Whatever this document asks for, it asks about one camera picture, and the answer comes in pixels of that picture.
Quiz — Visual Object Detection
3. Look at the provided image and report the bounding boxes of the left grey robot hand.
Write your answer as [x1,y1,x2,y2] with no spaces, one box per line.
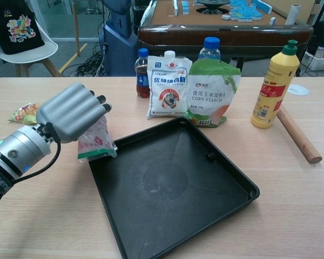
[36,82,114,144]

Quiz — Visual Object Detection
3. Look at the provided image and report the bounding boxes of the small green-pink snack packet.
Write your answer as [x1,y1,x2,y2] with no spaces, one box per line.
[77,115,118,162]

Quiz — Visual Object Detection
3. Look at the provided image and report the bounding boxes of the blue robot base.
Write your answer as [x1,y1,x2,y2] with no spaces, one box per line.
[102,0,139,77]

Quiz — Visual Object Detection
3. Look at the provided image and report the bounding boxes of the green yellow snack packet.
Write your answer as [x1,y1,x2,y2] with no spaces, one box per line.
[7,102,41,125]

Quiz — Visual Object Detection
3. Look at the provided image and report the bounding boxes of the black square plastic tray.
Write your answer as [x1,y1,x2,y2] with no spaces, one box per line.
[87,116,261,259]

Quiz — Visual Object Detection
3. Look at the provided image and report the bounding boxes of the white chair wooden legs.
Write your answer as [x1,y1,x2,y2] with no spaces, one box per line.
[0,5,63,79]

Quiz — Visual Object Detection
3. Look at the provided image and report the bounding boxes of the dark cola bottle blue cap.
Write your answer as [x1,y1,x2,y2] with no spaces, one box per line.
[134,48,152,99]

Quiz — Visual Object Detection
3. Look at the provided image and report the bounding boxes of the black printed bag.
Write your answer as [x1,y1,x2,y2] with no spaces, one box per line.
[0,0,46,56]

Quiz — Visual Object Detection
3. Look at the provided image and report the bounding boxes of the white sugar bag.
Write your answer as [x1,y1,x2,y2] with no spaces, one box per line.
[146,50,193,119]

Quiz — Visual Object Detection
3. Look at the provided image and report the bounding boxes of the green white corn starch bag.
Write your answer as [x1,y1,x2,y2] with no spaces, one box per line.
[185,59,241,127]

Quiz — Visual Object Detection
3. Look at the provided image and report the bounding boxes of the clear water bottle blue cap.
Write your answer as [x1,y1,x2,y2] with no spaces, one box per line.
[197,37,221,63]

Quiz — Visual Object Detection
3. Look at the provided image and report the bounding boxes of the dark wooden mahjong table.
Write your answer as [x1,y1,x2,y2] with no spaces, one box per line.
[137,0,314,68]

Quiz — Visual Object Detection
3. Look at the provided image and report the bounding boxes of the yellow squeeze bottle green cap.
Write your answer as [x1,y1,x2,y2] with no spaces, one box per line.
[250,39,301,129]

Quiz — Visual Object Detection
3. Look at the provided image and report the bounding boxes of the wooden rolling pin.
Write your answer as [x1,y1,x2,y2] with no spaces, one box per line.
[276,104,323,163]

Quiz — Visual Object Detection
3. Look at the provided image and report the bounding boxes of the white round table disc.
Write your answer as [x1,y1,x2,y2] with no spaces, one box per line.
[288,83,309,96]

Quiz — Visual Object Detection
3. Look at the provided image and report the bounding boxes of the white paper roll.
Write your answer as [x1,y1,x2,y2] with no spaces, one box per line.
[286,4,303,25]

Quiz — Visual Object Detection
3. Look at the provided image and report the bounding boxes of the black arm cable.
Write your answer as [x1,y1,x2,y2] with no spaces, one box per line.
[0,121,62,230]

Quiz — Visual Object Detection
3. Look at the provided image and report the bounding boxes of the black floor cable tangle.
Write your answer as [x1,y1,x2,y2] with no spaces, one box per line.
[75,50,107,78]

